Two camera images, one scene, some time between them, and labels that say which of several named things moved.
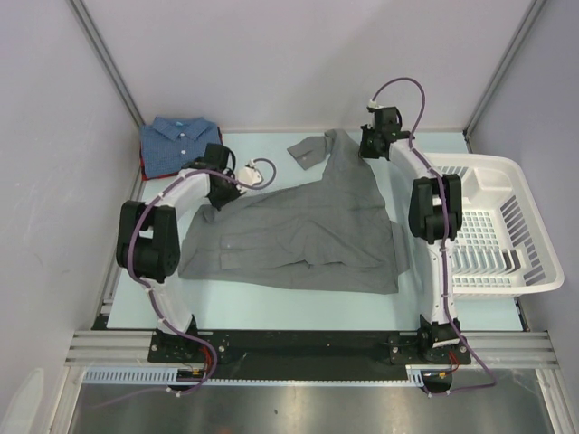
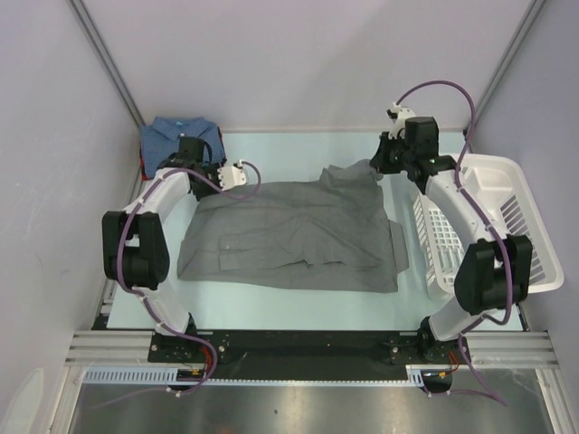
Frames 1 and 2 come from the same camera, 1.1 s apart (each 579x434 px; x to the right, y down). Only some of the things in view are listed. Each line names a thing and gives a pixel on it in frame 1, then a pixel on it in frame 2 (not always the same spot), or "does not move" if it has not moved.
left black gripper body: [228, 192] to [203, 189]
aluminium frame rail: [513, 349] does not move
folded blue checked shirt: [168, 144] does not move
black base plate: [189, 355] does not move
